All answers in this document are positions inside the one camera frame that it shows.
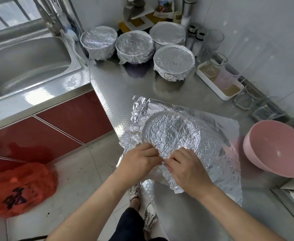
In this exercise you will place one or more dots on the person's right hand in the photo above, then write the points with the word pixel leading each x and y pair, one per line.
pixel 188 173

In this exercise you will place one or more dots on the person's left hand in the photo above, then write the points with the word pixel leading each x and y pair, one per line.
pixel 137 165

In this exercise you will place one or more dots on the foil-covered bowl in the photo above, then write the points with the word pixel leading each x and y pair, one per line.
pixel 174 61
pixel 134 45
pixel 177 129
pixel 99 41

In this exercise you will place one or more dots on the pink bowl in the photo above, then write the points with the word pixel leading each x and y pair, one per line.
pixel 277 148

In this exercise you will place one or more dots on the foil-wrapped bowl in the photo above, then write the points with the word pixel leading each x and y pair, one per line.
pixel 167 33

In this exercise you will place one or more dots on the person's right forearm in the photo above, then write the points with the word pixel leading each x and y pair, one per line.
pixel 237 215

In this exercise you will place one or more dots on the person's left forearm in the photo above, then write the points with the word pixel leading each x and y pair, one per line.
pixel 84 215

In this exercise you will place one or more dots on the person's left white shoe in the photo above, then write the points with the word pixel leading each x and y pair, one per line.
pixel 133 192

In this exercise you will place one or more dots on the person's white shoe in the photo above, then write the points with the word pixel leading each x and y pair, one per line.
pixel 150 217
pixel 133 192

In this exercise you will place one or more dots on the person's right white shoe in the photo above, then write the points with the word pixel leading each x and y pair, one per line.
pixel 150 217

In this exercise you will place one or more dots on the person's dark trousers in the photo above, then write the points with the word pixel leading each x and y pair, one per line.
pixel 128 227

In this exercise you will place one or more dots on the red kitchen cabinet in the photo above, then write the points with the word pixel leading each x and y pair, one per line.
pixel 74 118

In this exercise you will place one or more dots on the white rectangular tray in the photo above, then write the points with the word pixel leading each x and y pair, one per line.
pixel 206 82

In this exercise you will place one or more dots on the pink translucent cup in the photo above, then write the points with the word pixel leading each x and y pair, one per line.
pixel 226 78

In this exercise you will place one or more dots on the red plastic bag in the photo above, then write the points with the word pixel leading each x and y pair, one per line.
pixel 21 190

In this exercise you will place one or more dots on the white shaker with black lid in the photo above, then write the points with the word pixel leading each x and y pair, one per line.
pixel 190 38
pixel 198 45

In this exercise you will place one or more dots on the white dish brush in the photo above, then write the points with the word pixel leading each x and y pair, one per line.
pixel 72 34

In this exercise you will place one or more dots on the stainless steel sink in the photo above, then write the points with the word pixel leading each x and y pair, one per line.
pixel 29 62

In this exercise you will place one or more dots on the small white tan-capped bottle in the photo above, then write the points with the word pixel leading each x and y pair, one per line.
pixel 177 17

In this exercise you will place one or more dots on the white corner shelf rack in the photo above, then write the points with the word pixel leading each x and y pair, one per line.
pixel 142 10

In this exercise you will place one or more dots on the colourful snack packet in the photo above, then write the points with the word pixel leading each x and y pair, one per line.
pixel 165 5

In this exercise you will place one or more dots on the tall white steel-capped bottle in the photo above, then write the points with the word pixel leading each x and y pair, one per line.
pixel 188 10

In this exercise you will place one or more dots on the steel faucet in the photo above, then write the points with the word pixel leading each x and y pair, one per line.
pixel 49 17

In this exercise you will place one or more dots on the metal window railing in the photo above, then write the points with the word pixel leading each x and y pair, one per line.
pixel 11 11

